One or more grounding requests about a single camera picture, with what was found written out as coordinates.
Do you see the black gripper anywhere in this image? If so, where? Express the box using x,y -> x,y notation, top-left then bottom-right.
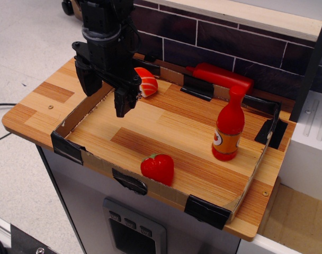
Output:
71,34 -> 142,118

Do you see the red hot sauce bottle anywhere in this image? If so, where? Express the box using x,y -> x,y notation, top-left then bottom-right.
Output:
212,86 -> 245,161

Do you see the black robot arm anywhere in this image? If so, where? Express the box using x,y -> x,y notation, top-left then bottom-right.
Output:
72,1 -> 141,117

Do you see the red ketchup bottle lying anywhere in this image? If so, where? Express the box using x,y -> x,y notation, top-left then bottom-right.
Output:
185,62 -> 254,95

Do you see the cardboard fence with black tape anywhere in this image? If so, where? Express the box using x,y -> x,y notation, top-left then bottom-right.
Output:
51,59 -> 287,231

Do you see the salmon sushi toy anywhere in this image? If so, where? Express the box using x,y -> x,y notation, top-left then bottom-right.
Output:
135,67 -> 158,98

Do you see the red toy strawberry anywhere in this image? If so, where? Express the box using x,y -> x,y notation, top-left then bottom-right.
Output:
140,153 -> 174,186

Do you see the black caster wheel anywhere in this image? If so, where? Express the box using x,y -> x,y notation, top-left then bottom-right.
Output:
61,0 -> 74,16

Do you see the grey oven control panel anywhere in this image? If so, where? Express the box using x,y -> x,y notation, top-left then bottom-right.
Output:
102,198 -> 167,254

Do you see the white counter block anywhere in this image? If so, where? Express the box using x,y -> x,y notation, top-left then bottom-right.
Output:
279,91 -> 322,200

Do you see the black cable on floor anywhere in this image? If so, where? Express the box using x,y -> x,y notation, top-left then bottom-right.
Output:
0,103 -> 17,144

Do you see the black vertical post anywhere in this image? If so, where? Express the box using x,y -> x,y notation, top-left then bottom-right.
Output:
289,27 -> 322,123

